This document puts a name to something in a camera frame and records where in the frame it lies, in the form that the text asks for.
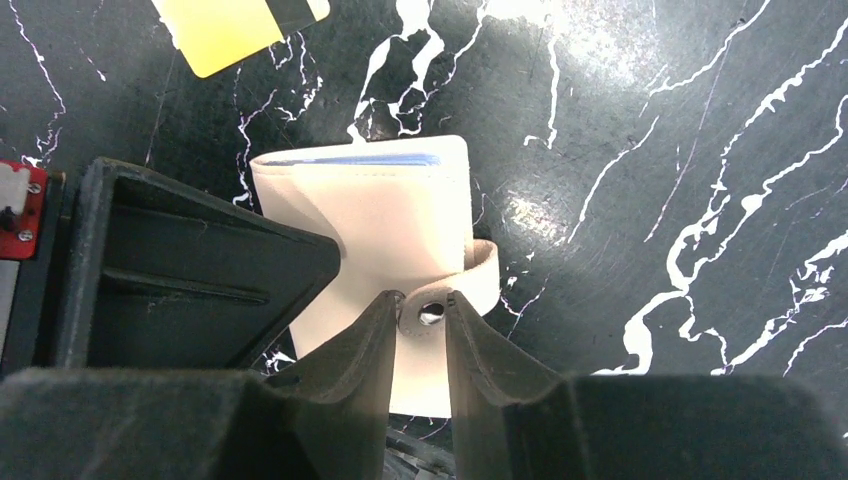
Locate loose gold card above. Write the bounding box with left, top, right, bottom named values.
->
left=153, top=0, right=331, bottom=78

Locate tan card holder with sleeves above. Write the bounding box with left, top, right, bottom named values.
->
left=250, top=135, right=501, bottom=418

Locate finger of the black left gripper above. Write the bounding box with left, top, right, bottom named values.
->
left=53, top=158, right=340, bottom=369

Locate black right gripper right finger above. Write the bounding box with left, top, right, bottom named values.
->
left=445, top=291, right=594, bottom=479

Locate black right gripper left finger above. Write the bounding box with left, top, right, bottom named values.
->
left=218, top=290, right=401, bottom=479

